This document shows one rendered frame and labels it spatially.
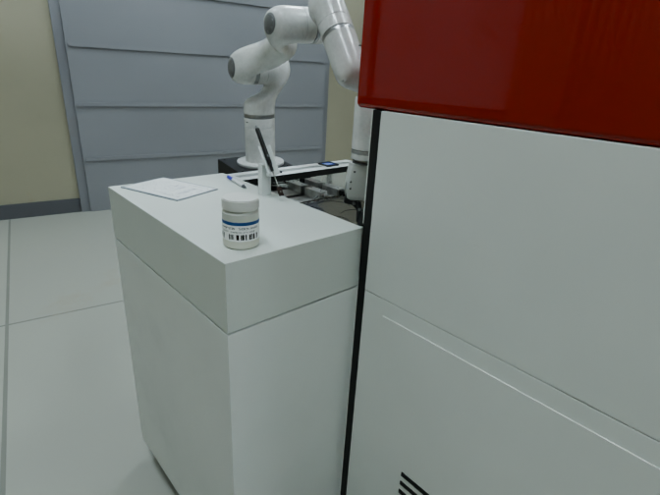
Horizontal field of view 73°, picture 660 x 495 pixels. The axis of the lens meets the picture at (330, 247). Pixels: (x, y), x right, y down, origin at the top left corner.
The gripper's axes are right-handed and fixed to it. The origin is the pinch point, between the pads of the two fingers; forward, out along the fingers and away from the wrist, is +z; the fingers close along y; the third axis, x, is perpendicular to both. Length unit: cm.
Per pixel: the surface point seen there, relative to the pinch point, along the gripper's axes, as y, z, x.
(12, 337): 150, 92, -85
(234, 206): 31.0, -13.1, 35.0
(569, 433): -25, 17, 62
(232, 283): 31, 0, 41
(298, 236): 18.8, -4.5, 27.1
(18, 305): 163, 92, -116
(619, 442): -29, 13, 68
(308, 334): 15.9, 17.9, 29.6
